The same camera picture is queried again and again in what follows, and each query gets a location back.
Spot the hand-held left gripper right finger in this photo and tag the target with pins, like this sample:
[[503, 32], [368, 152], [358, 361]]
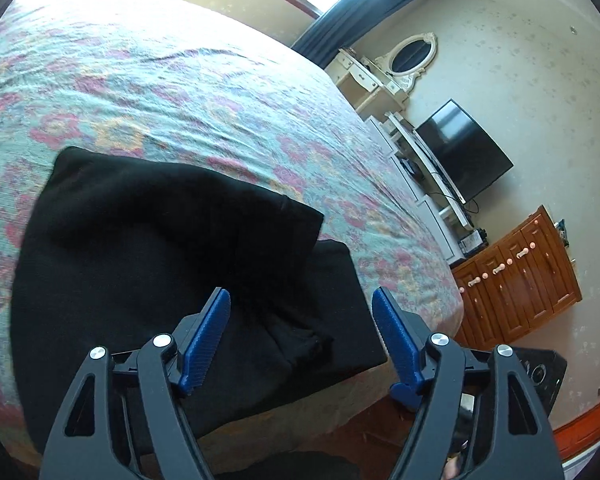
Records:
[[397, 340]]

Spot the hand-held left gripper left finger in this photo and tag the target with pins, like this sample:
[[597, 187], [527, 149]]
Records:
[[205, 340]]

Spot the black pants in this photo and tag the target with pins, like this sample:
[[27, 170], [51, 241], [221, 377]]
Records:
[[155, 260]]

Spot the small black set-top box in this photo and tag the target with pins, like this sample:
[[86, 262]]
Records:
[[472, 241]]

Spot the brown wooden cabinet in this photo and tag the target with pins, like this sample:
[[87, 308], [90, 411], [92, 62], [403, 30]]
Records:
[[520, 285]]

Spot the white television stand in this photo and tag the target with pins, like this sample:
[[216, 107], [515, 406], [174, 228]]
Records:
[[430, 195]]

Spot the black speaker box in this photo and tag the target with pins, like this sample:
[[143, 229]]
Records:
[[542, 375]]

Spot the black flat television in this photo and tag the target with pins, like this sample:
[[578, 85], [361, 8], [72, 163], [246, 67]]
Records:
[[462, 150]]

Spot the bed with floral cover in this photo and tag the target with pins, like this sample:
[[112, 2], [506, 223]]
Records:
[[205, 85]]

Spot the white dressing table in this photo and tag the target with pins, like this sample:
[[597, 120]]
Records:
[[360, 77]]

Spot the white oval vanity mirror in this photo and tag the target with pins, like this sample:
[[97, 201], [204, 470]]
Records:
[[412, 55]]

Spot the dark blue curtain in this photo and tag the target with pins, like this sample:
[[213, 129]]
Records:
[[360, 15]]

